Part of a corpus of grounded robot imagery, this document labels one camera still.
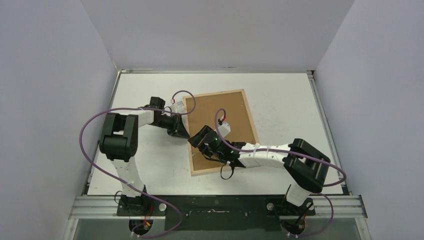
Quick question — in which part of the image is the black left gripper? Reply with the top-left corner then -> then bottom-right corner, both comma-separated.
151,113 -> 190,139

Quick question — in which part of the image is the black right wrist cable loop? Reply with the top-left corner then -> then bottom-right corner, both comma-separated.
219,163 -> 236,181

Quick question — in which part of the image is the aluminium front rail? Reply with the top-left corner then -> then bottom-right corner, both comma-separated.
68,195 -> 368,220

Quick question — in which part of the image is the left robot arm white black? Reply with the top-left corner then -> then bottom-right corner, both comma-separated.
99,97 -> 190,216

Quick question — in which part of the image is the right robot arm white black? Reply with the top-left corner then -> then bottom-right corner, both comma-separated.
188,125 -> 331,215

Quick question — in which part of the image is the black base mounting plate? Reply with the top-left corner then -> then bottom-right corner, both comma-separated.
116,195 -> 316,232

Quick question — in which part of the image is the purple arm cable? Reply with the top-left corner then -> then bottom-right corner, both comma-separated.
214,108 -> 347,239
78,90 -> 197,239

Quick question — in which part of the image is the light wooden picture frame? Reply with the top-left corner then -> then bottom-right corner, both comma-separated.
182,88 -> 261,177

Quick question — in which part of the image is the brown frame backing board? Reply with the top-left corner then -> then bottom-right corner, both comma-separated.
185,91 -> 258,173

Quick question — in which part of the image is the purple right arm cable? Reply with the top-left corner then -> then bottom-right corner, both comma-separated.
214,108 -> 347,239

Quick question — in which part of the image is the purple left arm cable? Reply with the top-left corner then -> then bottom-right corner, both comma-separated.
78,90 -> 197,239

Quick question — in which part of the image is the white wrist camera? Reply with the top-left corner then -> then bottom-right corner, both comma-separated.
169,99 -> 185,114
216,116 -> 231,138

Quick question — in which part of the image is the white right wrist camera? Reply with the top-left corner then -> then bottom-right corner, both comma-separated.
216,116 -> 231,138

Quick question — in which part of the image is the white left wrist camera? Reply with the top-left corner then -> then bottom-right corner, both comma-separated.
169,99 -> 185,114

